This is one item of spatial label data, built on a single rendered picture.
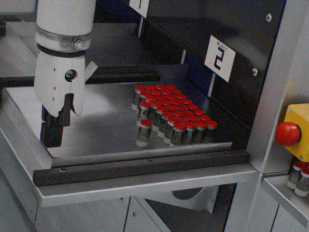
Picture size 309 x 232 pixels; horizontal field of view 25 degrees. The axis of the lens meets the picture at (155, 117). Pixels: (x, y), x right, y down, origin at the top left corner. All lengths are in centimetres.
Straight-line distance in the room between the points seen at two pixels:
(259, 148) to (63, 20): 43
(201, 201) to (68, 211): 76
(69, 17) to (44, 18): 4
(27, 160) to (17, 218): 141
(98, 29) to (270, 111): 65
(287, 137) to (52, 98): 37
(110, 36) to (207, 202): 56
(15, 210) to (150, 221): 106
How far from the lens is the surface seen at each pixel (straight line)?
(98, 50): 164
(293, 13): 116
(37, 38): 105
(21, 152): 117
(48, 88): 107
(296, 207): 118
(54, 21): 102
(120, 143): 124
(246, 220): 129
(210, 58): 135
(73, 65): 104
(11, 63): 150
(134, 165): 114
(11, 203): 262
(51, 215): 219
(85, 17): 103
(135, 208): 167
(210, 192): 136
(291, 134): 112
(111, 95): 139
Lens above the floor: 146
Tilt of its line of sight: 25 degrees down
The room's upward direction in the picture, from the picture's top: 11 degrees clockwise
